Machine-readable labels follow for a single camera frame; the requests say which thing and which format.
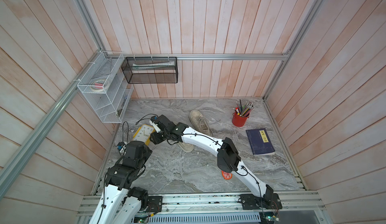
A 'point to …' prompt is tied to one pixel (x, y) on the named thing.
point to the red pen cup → (238, 120)
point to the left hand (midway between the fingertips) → (147, 152)
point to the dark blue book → (260, 142)
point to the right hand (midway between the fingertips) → (152, 137)
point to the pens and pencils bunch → (243, 110)
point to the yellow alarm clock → (143, 134)
